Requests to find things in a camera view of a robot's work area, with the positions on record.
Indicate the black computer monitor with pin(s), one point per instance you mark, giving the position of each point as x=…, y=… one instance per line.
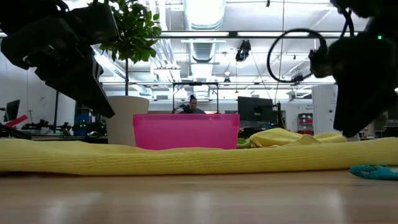
x=255, y=112

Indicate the light blue teal-edged towel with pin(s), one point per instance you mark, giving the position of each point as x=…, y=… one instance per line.
x=373, y=172

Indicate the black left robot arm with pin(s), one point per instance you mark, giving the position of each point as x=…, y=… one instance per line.
x=28, y=5

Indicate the red parts shelf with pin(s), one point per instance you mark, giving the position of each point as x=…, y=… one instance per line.
x=305, y=124

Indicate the black aluminium rig frame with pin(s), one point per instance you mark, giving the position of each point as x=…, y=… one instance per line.
x=233, y=34

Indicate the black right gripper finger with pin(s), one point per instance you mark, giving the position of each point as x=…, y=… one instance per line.
x=357, y=112

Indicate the white plant pot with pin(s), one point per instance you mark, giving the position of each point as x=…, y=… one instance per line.
x=124, y=121

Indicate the pink plastic bin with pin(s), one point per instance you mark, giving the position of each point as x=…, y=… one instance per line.
x=186, y=132

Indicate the white cabinet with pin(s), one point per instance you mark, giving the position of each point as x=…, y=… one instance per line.
x=325, y=109

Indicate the person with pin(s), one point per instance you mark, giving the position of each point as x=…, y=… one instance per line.
x=193, y=104

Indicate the small black monitor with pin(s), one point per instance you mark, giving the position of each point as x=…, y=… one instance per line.
x=13, y=109

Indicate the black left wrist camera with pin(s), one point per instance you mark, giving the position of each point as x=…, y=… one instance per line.
x=96, y=23

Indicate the green leafy small tree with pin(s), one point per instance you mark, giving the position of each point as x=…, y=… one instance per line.
x=133, y=28

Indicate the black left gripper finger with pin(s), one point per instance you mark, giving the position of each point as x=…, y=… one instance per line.
x=77, y=84
x=97, y=73

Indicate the black overhead camera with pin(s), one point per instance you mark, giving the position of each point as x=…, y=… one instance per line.
x=243, y=49

